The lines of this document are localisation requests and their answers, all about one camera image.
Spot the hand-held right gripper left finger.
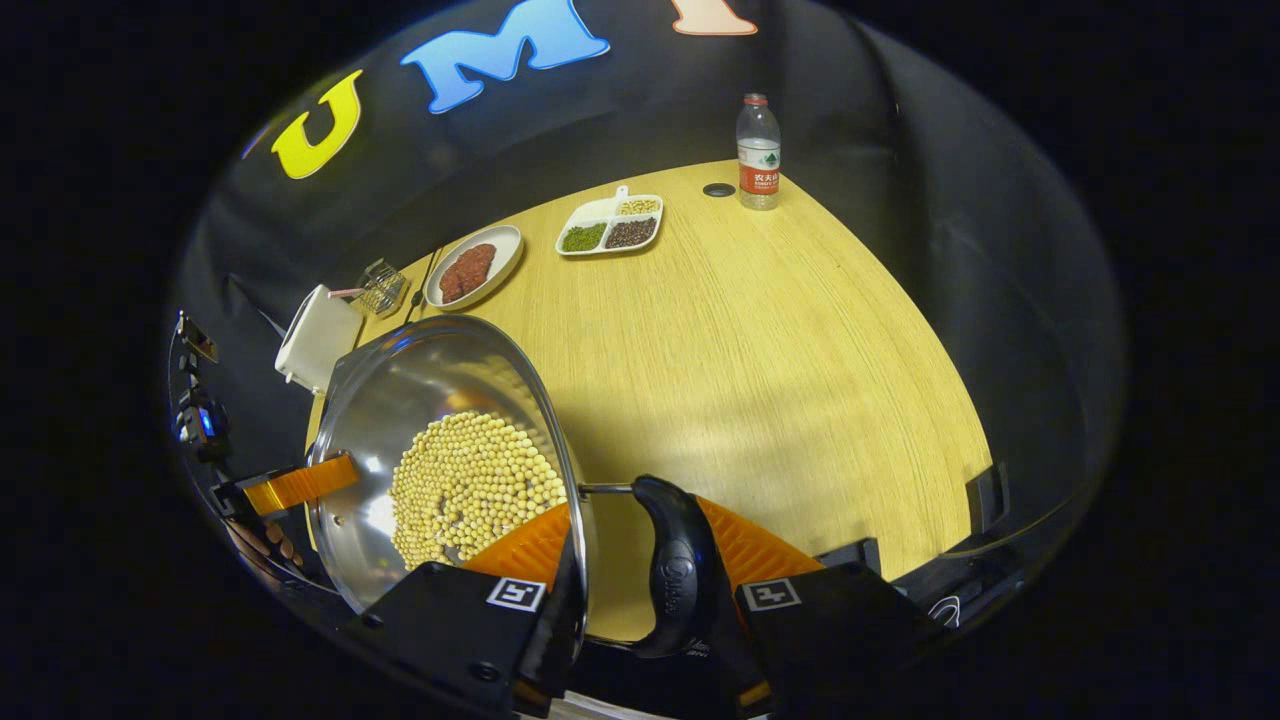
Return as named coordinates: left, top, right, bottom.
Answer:
left=345, top=500, right=592, bottom=719

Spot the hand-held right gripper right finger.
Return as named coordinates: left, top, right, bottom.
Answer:
left=690, top=497, right=951, bottom=717

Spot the steel pot with soybeans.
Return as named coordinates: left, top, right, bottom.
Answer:
left=305, top=315, right=723, bottom=662

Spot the white toaster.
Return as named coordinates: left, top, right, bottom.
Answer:
left=274, top=284, right=366, bottom=393

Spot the round white plate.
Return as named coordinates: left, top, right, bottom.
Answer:
left=424, top=224, right=524, bottom=312

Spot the white divided bean dish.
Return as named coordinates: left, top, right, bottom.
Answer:
left=555, top=185, right=665, bottom=258

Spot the clear water bottle red label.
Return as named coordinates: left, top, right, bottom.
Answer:
left=736, top=93, right=782, bottom=211

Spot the small wire basket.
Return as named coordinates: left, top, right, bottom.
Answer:
left=357, top=258, right=409, bottom=317

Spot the black power cable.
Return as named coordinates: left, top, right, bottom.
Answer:
left=403, top=248, right=443, bottom=327

